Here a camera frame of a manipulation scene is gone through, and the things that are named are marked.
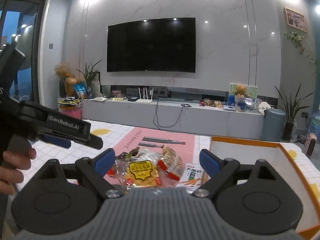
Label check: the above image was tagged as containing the white wifi router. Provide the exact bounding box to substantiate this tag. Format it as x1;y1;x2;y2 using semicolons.
136;87;154;104

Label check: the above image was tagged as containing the hanging ivy vine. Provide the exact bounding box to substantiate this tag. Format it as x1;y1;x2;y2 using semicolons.
284;31;317;65

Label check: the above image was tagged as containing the grey tv console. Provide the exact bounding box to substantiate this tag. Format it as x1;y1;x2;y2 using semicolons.
81;100;264;139

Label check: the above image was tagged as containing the red orange fries snack bag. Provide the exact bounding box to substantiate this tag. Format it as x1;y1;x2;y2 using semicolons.
157;145;184;181

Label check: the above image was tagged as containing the orange white cardboard box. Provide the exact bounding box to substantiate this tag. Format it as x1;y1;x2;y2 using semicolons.
210;137;319;239

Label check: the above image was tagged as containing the green plant in vase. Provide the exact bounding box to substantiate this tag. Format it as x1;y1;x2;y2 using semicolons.
77;60;102;99

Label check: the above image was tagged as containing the yellow chips snack bag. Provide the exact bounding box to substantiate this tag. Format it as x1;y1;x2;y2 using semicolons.
118;150;162;189

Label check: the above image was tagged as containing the dark green snack bag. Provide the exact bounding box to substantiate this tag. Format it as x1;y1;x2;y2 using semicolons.
116;147;140;160

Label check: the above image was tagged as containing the potted plant by bin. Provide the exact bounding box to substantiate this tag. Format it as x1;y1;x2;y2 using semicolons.
275;84;313;141

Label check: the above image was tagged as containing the pink and white tablecloth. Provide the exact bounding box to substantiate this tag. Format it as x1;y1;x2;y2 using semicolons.
15;119;320;198

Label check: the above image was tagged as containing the golden vase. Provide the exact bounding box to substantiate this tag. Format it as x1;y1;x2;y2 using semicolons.
65;76;78;97

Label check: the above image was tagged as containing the grey blue trash bin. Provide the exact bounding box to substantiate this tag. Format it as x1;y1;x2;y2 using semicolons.
260;108;286;142

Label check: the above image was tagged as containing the black wall television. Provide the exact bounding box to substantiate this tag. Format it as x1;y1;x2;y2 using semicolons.
106;18;196;73

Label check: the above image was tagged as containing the blue snack bag on console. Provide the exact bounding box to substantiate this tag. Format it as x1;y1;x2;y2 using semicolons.
74;82;86;99

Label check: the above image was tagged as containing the person's left hand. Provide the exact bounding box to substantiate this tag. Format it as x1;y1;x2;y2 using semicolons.
0;148;36;195

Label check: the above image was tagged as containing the pink storage basket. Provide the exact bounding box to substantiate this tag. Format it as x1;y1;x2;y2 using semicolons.
59;106;82;119

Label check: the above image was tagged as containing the teddy bear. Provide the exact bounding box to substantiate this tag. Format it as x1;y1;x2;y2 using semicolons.
234;84;251;98

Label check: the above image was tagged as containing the black power cable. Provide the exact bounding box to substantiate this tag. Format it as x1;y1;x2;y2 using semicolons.
152;97;192;131

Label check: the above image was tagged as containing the dried flower bouquet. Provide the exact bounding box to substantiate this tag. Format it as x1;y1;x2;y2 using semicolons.
54;63;70;79

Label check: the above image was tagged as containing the framed picture on wall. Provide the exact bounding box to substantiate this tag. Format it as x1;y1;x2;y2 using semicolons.
284;7;308;33

